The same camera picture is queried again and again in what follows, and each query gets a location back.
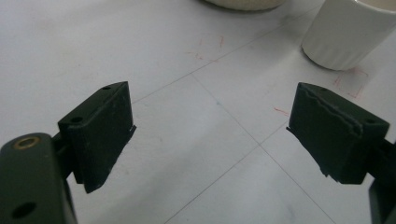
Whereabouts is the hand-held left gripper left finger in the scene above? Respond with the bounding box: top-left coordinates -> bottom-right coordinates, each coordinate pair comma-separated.
57,81 -> 137,194

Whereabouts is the cream rice container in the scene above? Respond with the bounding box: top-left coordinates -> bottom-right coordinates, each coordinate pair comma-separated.
204,0 -> 288,12

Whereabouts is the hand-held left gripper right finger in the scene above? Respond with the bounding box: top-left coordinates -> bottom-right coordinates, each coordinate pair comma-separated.
286,82 -> 390,185

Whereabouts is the white cup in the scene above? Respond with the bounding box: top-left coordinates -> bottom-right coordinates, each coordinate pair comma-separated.
301,0 -> 396,71

